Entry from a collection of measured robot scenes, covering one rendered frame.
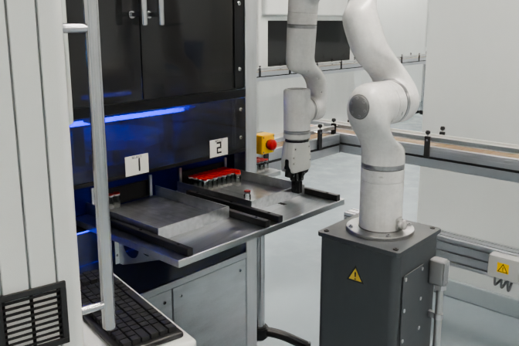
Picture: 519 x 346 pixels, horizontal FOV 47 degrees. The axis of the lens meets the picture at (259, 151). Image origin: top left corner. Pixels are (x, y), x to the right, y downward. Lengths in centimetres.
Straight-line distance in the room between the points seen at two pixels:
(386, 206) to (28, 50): 104
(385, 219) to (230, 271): 75
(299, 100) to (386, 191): 40
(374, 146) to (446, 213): 173
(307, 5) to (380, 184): 57
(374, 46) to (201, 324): 114
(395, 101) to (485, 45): 156
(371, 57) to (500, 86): 151
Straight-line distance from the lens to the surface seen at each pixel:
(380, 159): 164
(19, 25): 101
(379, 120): 157
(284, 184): 205
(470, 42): 315
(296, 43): 182
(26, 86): 101
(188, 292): 211
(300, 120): 185
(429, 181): 333
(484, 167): 251
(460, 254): 268
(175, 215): 180
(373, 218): 169
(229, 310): 229
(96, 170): 108
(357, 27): 166
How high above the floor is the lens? 144
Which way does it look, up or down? 12 degrees down
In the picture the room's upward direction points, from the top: straight up
